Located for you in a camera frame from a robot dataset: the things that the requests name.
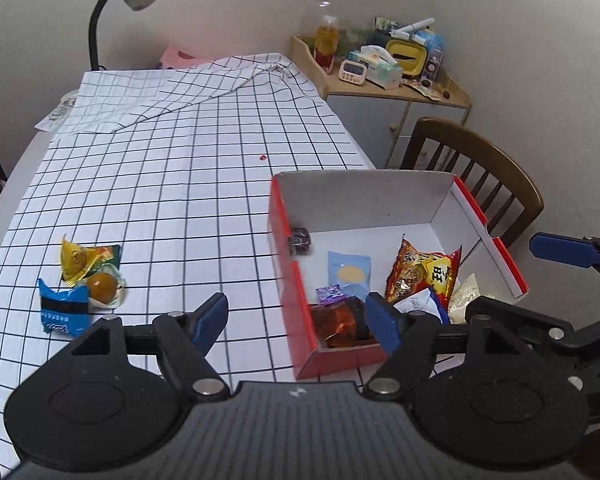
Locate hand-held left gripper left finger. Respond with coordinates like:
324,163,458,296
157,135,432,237
67,292,231,403

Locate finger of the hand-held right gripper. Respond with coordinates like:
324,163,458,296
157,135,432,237
466,296,579,356
529,230,600,287

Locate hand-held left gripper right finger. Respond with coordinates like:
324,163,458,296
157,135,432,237
362,292,526,403

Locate white blue milk packet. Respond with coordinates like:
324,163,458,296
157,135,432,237
392,287,451,326

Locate brown orange snack packet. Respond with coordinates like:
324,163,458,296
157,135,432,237
309,297,384,350

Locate light blue snack packet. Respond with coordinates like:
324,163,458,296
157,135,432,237
327,250,373,304

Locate purple candy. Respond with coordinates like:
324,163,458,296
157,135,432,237
314,283,345,306

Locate pale clear snack packet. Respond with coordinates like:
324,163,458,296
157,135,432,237
447,273,496,325

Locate red yellow chips bag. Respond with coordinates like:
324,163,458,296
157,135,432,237
383,233,464,314

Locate dark candy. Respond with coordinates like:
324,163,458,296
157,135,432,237
288,227,314,256

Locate red cardboard box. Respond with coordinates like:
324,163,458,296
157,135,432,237
267,170,530,381

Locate clear wrapped brown egg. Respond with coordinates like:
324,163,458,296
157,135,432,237
82,259,130,309

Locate checked white tablecloth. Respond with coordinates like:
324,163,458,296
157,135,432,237
0,52,379,477

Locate dark wooden chair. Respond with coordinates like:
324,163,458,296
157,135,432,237
398,116,545,250

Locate yellow snack packet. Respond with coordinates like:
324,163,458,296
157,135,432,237
60,234,123,284

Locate wooden corner cabinet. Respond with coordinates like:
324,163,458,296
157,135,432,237
288,34,474,171

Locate patterned small box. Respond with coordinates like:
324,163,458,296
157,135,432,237
422,29,446,84

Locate yellow box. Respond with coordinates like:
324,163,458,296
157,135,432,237
384,37,430,81

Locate white digital timer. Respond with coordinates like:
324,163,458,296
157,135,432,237
337,58,369,85

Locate tissue pack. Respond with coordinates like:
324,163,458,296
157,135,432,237
348,45,405,91

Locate printed paper sheet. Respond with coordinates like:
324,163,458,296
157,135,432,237
34,88,81,134

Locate pink cushion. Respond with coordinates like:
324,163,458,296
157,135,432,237
155,45,211,70

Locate white tube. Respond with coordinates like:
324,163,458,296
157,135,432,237
394,17,436,39

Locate bottle with orange liquid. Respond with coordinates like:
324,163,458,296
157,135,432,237
313,12,341,75

